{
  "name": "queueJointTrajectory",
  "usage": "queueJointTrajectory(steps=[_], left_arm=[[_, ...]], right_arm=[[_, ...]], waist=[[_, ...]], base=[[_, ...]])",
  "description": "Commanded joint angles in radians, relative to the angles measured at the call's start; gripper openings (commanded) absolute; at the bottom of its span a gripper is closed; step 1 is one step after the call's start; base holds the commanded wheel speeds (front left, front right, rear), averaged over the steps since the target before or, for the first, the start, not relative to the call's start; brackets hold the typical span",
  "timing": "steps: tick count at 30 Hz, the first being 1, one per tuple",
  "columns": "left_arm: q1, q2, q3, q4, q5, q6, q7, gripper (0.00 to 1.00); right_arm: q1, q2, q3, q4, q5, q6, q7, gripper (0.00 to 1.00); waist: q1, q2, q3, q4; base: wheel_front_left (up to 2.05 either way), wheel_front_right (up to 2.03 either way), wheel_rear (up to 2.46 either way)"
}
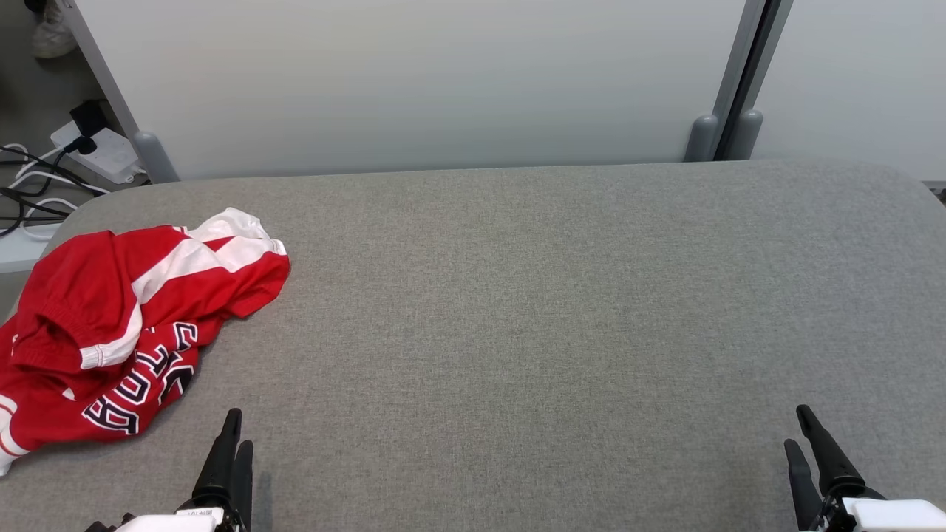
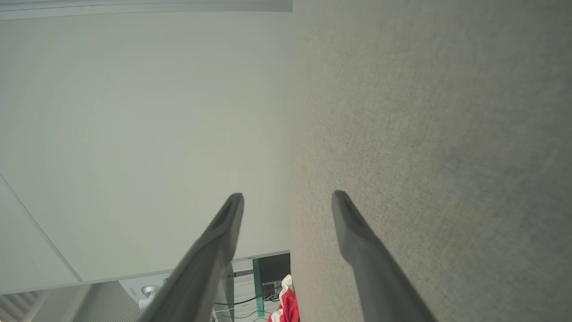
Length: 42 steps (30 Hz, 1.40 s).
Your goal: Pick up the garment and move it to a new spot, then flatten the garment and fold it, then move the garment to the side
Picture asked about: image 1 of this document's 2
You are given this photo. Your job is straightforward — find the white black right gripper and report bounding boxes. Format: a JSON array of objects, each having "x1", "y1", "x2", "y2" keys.
[{"x1": 785, "y1": 405, "x2": 946, "y2": 532}]

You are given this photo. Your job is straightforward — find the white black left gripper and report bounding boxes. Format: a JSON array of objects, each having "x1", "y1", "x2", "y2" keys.
[{"x1": 85, "y1": 409, "x2": 254, "y2": 532}]

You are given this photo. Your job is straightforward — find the red white Bulls jersey shirt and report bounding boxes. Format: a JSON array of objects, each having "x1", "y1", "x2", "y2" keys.
[{"x1": 0, "y1": 318, "x2": 222, "y2": 475}]

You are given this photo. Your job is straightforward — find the red shorts with white stripe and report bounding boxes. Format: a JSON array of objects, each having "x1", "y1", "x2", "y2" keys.
[{"x1": 9, "y1": 208, "x2": 290, "y2": 372}]

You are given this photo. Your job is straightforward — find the white flat box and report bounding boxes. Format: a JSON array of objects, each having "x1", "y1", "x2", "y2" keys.
[{"x1": 0, "y1": 222, "x2": 64, "y2": 274}]

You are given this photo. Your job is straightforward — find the grey partition foot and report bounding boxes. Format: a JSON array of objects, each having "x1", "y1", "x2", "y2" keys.
[
  {"x1": 684, "y1": 113, "x2": 719, "y2": 162},
  {"x1": 724, "y1": 109, "x2": 763, "y2": 160},
  {"x1": 133, "y1": 131, "x2": 180, "y2": 184}
]

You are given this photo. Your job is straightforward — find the white power strip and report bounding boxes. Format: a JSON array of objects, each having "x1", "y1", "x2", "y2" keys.
[{"x1": 50, "y1": 120, "x2": 145, "y2": 184}]

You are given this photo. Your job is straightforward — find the black power adapter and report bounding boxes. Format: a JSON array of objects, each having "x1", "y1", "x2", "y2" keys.
[{"x1": 69, "y1": 101, "x2": 109, "y2": 138}]

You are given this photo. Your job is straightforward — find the narrow white partition panel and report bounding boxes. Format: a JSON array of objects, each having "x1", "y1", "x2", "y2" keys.
[{"x1": 750, "y1": 0, "x2": 946, "y2": 183}]

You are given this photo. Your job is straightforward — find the wide white partition panel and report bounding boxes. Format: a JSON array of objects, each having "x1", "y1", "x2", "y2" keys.
[{"x1": 58, "y1": 0, "x2": 769, "y2": 183}]

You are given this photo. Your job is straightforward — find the white sneaker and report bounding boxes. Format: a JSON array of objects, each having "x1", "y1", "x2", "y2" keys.
[{"x1": 31, "y1": 0, "x2": 78, "y2": 59}]

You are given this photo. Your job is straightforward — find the black power cable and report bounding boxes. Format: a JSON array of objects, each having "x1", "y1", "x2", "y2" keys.
[{"x1": 0, "y1": 135, "x2": 112, "y2": 237}]

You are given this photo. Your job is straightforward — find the white power cable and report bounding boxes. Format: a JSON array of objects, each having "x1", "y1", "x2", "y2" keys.
[{"x1": 0, "y1": 144, "x2": 75, "y2": 242}]

